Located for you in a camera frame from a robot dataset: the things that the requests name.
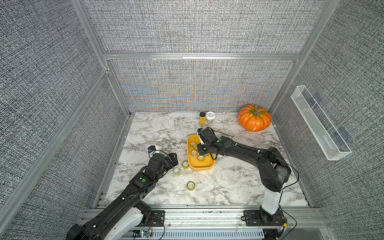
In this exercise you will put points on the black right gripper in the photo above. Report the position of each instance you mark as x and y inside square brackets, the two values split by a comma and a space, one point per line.
[200, 151]

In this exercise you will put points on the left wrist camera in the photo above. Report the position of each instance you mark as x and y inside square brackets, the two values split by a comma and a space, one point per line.
[152, 149]

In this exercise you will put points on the grey clear tape roll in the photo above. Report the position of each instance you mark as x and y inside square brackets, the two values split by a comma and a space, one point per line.
[194, 153]

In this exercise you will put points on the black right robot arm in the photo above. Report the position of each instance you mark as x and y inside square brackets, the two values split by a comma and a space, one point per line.
[274, 171]

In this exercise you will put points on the yellow plastic storage box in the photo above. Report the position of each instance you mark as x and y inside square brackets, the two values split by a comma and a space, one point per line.
[193, 161]

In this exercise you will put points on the clear acrylic wall shelf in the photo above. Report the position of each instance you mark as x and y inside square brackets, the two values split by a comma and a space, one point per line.
[326, 134]

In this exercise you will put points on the yellow spice jar black lid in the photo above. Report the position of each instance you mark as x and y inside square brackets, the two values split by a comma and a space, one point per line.
[202, 118]

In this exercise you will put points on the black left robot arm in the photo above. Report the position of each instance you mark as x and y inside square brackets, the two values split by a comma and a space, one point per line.
[98, 227]

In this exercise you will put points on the orange decorative pumpkin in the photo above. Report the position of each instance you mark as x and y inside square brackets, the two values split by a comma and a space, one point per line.
[254, 118]

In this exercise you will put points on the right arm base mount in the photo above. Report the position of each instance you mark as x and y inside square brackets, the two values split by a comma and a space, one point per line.
[261, 218]

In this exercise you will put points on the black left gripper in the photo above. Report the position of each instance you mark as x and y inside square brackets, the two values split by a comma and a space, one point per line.
[174, 160]

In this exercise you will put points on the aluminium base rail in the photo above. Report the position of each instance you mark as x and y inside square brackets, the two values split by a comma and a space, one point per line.
[225, 223]

